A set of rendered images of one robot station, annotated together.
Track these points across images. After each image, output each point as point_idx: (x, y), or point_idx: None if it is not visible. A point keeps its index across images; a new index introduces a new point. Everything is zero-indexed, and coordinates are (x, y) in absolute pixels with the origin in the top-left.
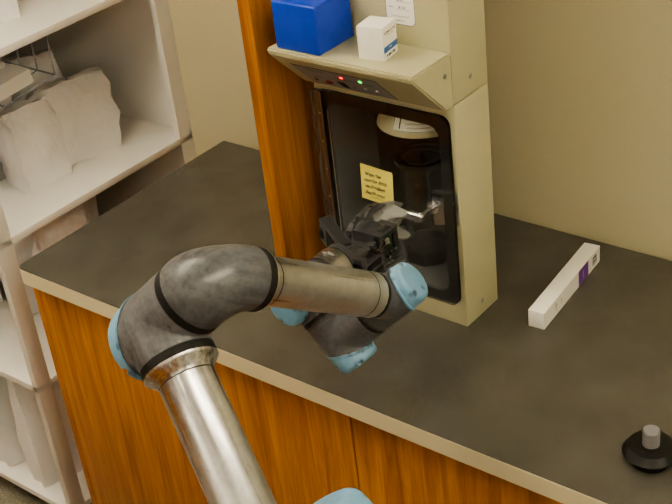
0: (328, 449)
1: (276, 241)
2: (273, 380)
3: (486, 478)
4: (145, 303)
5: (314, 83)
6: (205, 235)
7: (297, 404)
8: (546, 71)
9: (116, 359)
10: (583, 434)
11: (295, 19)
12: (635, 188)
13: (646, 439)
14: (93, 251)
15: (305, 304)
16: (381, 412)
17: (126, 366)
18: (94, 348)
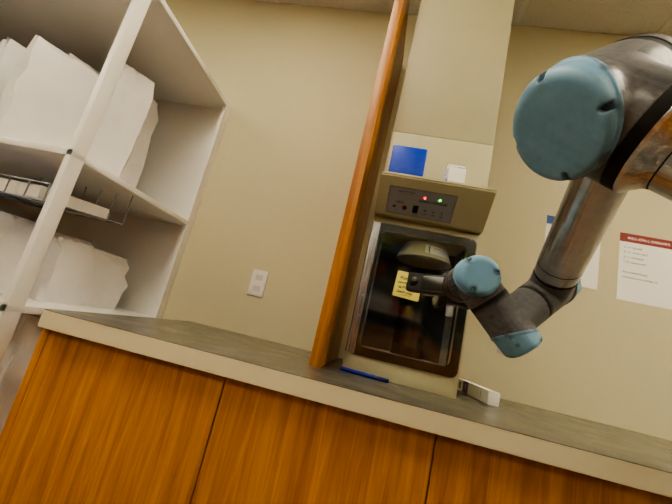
0: (389, 498)
1: (323, 316)
2: (360, 405)
3: (599, 502)
4: (627, 43)
5: (374, 220)
6: (215, 337)
7: (365, 442)
8: None
9: (604, 82)
10: (642, 455)
11: (410, 155)
12: (471, 355)
13: None
14: (122, 321)
15: (621, 203)
16: (497, 427)
17: (621, 93)
18: (86, 406)
